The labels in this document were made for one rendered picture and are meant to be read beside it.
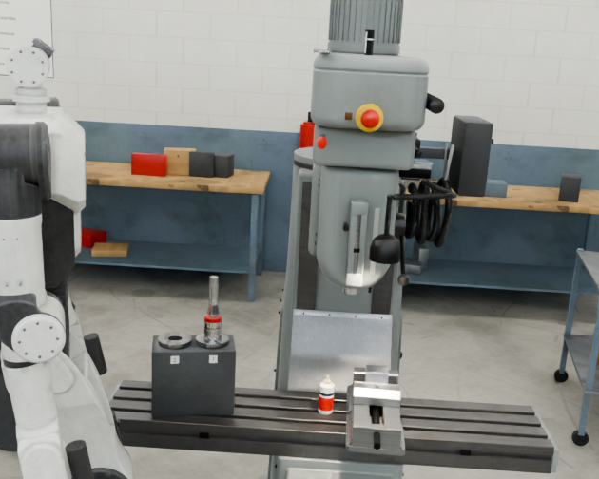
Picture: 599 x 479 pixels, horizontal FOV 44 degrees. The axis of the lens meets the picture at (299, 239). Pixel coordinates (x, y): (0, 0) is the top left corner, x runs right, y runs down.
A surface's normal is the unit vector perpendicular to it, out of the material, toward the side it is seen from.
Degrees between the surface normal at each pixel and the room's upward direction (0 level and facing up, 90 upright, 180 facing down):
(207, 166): 90
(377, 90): 90
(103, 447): 90
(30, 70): 90
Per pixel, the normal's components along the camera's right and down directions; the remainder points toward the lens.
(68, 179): 0.87, 0.09
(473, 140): -0.04, 0.25
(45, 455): 0.30, 0.25
